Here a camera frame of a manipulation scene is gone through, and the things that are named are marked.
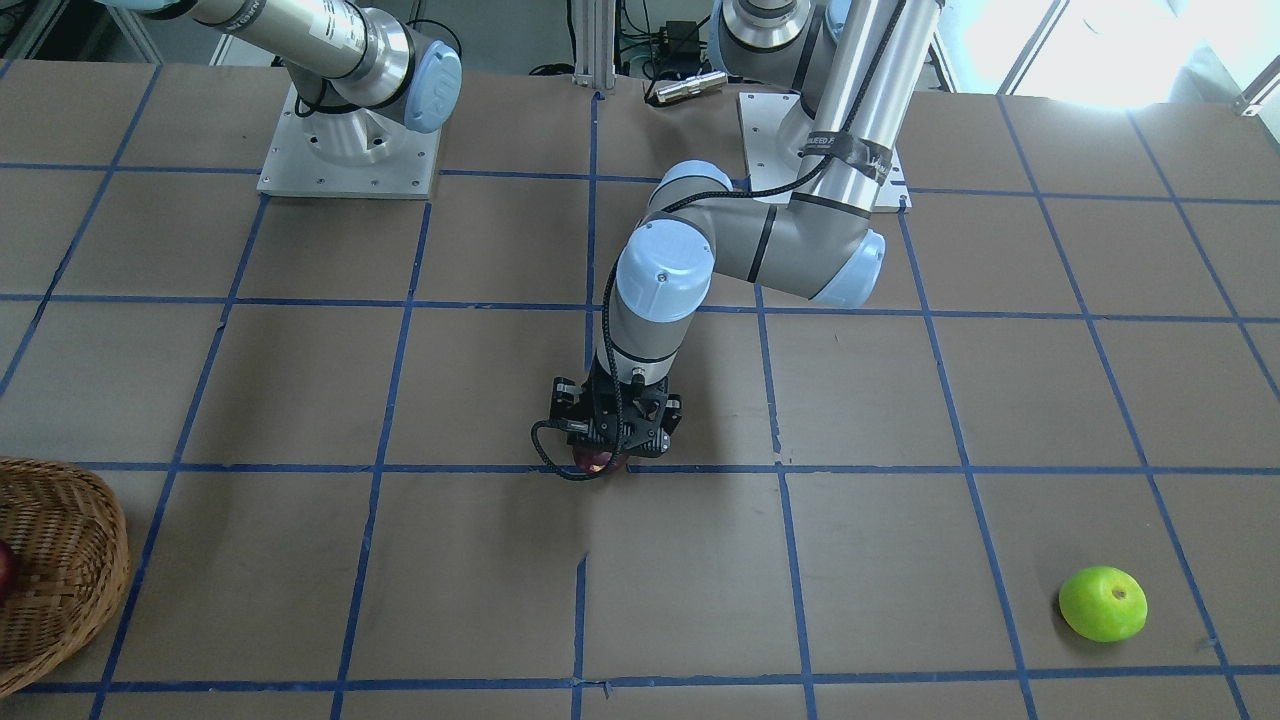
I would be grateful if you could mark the silver cylinder metal part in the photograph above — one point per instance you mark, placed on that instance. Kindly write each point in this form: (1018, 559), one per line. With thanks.
(687, 89)

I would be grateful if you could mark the black power adapter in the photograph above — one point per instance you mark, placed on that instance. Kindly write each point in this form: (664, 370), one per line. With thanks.
(678, 41)

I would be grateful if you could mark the green apple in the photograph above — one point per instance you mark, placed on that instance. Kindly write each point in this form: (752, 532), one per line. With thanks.
(1103, 604)

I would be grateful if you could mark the wicker basket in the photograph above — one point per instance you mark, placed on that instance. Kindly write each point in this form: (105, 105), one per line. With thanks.
(65, 528)

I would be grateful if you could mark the dark red apple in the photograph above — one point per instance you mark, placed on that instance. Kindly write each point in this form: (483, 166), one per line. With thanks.
(595, 461)

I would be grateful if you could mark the red yellow apple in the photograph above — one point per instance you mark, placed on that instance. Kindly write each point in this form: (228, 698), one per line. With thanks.
(9, 571)

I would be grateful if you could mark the aluminium frame post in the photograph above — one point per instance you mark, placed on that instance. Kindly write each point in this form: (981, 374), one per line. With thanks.
(594, 32)

